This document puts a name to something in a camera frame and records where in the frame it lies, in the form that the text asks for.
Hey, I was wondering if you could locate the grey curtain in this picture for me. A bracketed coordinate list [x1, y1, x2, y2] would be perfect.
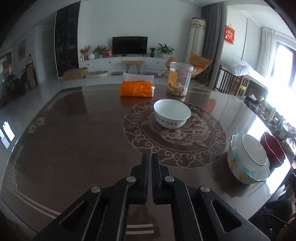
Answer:
[201, 1, 227, 89]

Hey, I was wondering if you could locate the orange rocking lounge chair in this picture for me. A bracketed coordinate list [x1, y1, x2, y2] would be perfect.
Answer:
[166, 54, 212, 78]

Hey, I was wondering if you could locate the large white ribbed bowl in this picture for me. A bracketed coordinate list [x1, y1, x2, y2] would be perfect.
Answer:
[230, 133, 269, 171]

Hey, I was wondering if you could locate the small white bowl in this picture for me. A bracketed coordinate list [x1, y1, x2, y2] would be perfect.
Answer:
[153, 99, 191, 130]

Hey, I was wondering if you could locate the orange tissue pack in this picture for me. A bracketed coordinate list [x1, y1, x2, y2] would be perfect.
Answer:
[120, 73, 155, 97]

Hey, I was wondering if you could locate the green potted plant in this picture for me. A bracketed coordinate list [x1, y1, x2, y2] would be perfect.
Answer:
[157, 43, 175, 58]

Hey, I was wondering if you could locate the white blue scalloped plate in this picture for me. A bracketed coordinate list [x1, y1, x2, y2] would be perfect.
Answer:
[227, 132, 270, 185]

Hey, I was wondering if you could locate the small wooden stool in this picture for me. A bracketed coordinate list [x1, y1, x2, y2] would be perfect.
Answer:
[122, 60, 144, 74]

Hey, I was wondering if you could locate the clear plastic snack jar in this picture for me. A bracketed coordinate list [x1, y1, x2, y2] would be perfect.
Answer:
[167, 62, 194, 96]

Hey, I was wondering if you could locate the small dark potted plant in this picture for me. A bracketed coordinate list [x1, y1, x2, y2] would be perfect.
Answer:
[149, 47, 156, 58]

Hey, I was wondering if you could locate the white tv cabinet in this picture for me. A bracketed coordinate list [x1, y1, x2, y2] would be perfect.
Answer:
[79, 57, 167, 73]

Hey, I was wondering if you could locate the red flower-shaped plate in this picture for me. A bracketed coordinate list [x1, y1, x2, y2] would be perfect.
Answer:
[260, 132, 285, 168]

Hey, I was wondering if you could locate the black display cabinet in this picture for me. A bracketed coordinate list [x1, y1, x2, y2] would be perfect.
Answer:
[54, 1, 81, 77]

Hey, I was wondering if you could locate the white pillow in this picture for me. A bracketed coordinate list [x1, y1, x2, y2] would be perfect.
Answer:
[219, 58, 252, 76]

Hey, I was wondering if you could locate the cardboard box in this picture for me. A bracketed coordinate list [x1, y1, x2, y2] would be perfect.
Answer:
[63, 67, 88, 80]

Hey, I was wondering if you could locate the black flat television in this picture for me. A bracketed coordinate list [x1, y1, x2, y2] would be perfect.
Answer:
[112, 36, 148, 55]

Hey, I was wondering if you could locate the red wall hanging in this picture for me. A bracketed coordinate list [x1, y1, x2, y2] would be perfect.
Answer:
[224, 26, 235, 44]

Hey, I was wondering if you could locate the red flower arrangement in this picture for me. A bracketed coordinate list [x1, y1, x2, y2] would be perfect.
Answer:
[80, 45, 91, 60]

